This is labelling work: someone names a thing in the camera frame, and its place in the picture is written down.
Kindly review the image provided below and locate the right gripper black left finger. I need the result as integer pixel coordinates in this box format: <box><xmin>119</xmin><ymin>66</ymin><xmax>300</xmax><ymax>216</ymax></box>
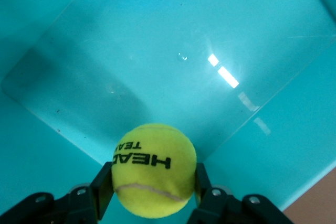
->
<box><xmin>0</xmin><ymin>161</ymin><xmax>114</xmax><ymax>224</ymax></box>

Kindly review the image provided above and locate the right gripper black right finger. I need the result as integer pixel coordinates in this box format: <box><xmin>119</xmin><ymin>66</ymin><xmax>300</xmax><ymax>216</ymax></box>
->
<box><xmin>187</xmin><ymin>163</ymin><xmax>295</xmax><ymax>224</ymax></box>

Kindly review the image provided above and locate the yellow tennis ball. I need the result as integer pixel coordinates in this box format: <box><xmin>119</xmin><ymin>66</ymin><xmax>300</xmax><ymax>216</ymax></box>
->
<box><xmin>110</xmin><ymin>122</ymin><xmax>197</xmax><ymax>220</ymax></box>

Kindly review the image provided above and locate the blue plastic bin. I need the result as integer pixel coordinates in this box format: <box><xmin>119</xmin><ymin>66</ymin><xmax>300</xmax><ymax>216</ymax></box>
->
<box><xmin>0</xmin><ymin>0</ymin><xmax>336</xmax><ymax>224</ymax></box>

